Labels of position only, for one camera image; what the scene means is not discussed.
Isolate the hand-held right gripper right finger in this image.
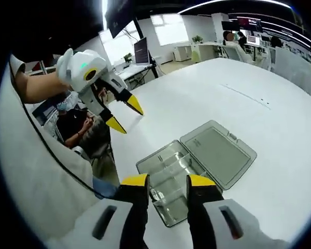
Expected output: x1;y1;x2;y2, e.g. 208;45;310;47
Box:
186;174;289;249

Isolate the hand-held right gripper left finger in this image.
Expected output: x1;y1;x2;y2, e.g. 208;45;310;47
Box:
45;173;150;249

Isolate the transparent grey guide fixture box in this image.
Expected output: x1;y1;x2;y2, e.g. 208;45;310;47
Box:
136;119;258;228

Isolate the white standing desk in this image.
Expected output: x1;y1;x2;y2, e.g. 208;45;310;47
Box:
116;63;159;85

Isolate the black computer monitor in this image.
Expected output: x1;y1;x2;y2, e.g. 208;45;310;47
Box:
134;37;151;64

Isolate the large black hanging screen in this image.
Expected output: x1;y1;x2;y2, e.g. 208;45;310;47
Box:
105;0;137;38

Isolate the white low cabinet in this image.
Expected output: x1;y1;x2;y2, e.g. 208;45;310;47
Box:
174;44;192;62

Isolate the bright window with blinds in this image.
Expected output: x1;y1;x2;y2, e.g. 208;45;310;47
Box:
150;14;190;46

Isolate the operator arm in grey sleeve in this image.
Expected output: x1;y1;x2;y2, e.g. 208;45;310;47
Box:
0;53;104;236

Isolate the white desk partition panel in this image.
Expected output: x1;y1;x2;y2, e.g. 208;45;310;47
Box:
273;48;311;89

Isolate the black cable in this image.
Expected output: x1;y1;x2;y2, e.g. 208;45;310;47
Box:
10;56;103;199

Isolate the white table cable flap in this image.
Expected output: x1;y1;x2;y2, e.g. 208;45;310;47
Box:
220;82;272;111

